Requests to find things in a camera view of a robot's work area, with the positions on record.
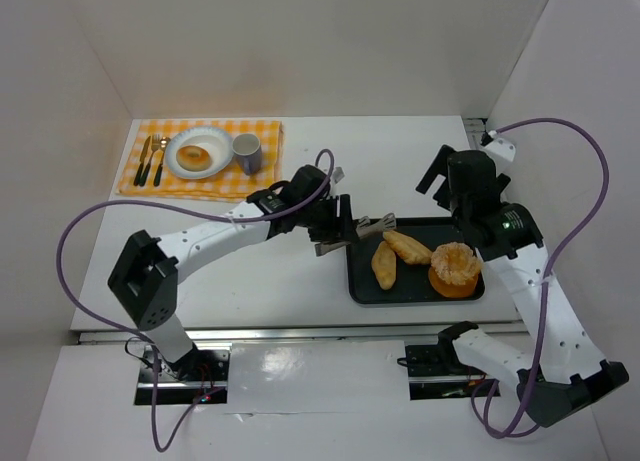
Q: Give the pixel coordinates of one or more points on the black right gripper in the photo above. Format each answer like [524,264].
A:
[442,168]

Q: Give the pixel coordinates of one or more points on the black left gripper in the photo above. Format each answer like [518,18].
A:
[339,218]

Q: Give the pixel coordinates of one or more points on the metal bread tongs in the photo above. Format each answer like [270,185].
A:
[365,227]

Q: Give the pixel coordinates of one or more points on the glazed ring bagel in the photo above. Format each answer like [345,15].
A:
[193,158]

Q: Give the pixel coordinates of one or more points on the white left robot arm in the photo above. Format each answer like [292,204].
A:
[149,270]

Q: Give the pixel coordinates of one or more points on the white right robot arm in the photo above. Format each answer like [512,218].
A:
[566,372]

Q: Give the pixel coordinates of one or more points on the long golden bread left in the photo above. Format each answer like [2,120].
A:
[383,264]

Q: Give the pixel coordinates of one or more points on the long golden bread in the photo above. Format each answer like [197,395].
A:
[411,251]
[383,264]

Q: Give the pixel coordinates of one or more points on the long golden bread right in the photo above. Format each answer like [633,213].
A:
[411,251]

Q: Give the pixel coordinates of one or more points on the black plastic tray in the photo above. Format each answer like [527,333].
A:
[412,285]

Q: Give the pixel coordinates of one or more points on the sugared flower pastry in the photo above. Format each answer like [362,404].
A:
[455,263]

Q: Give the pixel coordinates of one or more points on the orange round bun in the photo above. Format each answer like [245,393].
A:
[452,291]

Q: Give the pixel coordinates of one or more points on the purple ceramic mug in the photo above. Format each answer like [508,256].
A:
[247,149]

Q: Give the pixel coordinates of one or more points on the yellow checkered cloth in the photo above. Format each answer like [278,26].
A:
[231,184]

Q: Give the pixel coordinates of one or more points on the white blue-rimmed plate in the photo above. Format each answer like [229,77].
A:
[215,140]

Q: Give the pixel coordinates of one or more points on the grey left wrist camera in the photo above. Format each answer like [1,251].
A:
[337,175]

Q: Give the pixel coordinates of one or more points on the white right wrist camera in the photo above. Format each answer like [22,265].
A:
[500,150]

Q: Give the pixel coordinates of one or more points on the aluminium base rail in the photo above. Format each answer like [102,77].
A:
[310,333]

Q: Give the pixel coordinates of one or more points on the gold spoon black handle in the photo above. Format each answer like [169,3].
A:
[164,141]

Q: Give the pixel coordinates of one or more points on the black handled fork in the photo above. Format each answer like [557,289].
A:
[155,145]

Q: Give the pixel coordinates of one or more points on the black handled knife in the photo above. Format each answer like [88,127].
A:
[142,158]

